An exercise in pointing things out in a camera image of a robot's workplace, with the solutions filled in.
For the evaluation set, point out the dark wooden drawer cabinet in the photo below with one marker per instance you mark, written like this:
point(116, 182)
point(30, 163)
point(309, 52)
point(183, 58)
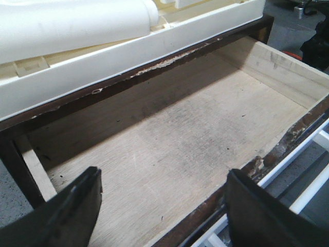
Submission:
point(22, 124)

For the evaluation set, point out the cream plastic tray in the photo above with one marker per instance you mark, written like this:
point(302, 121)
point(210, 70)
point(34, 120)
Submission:
point(31, 82)

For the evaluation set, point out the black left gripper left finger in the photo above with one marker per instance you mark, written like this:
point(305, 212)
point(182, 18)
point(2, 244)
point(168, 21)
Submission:
point(67, 219)

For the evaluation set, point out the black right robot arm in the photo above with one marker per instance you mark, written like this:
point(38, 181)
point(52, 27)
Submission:
point(315, 50)

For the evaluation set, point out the wooden drawer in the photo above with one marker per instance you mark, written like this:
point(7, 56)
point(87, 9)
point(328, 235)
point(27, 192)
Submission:
point(165, 145)

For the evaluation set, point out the white padded roll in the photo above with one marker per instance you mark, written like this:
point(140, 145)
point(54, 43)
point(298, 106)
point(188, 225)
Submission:
point(35, 28)

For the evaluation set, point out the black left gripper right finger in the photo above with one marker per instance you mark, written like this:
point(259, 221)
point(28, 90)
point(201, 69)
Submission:
point(255, 218)

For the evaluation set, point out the white drawer handle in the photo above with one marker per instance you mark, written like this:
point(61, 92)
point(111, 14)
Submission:
point(300, 181)

